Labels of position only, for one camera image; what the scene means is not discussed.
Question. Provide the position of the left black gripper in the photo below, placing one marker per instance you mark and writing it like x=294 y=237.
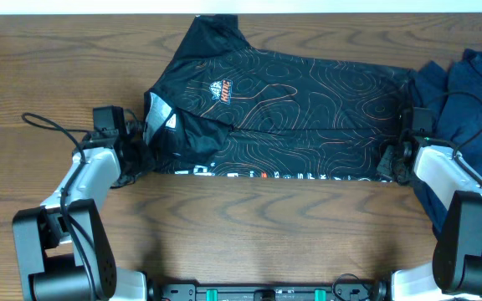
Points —
x=148 y=161

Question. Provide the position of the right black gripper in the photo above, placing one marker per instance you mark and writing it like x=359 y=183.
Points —
x=385 y=167

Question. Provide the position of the black orange patterned jersey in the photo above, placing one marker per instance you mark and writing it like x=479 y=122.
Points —
x=225 y=108

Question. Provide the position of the navy blue garment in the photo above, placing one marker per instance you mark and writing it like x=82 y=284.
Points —
x=455 y=97

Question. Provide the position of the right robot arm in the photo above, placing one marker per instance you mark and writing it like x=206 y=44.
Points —
x=455 y=272

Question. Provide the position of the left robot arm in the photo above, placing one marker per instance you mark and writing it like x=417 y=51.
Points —
x=62 y=248

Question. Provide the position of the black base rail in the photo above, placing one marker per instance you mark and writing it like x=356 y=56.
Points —
x=349 y=290

